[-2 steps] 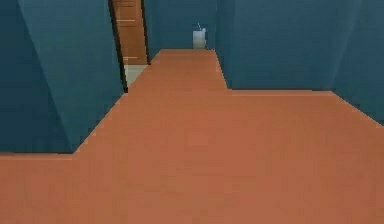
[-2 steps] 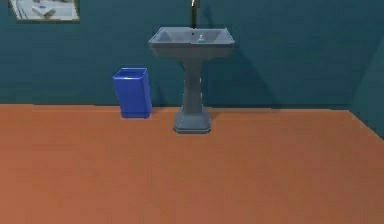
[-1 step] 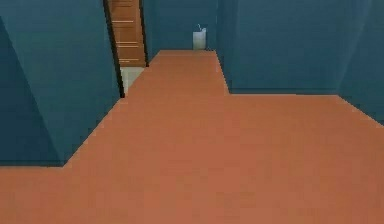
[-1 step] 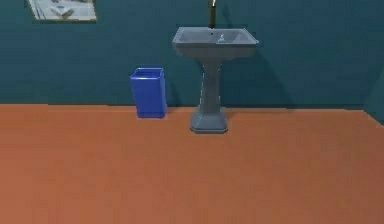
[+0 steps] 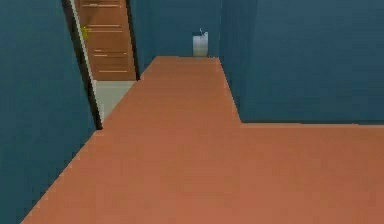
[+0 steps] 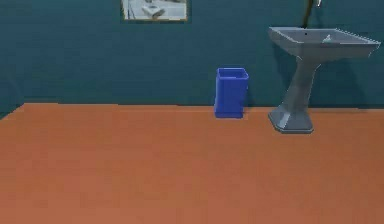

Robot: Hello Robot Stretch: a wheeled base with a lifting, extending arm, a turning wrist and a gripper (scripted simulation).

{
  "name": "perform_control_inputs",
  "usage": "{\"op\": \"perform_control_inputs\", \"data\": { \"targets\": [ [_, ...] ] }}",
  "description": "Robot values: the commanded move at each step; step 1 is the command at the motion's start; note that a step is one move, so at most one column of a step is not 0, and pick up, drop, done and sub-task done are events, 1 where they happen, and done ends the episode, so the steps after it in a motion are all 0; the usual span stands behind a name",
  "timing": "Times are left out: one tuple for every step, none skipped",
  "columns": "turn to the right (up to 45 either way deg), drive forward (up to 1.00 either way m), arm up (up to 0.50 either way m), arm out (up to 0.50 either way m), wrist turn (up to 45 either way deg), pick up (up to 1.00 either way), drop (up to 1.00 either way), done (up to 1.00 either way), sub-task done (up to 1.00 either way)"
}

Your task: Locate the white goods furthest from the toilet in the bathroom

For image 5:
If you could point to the white bin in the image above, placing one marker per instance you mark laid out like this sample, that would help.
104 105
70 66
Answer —
200 45

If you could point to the brown wooden room door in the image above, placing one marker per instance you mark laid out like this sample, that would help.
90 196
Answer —
108 43

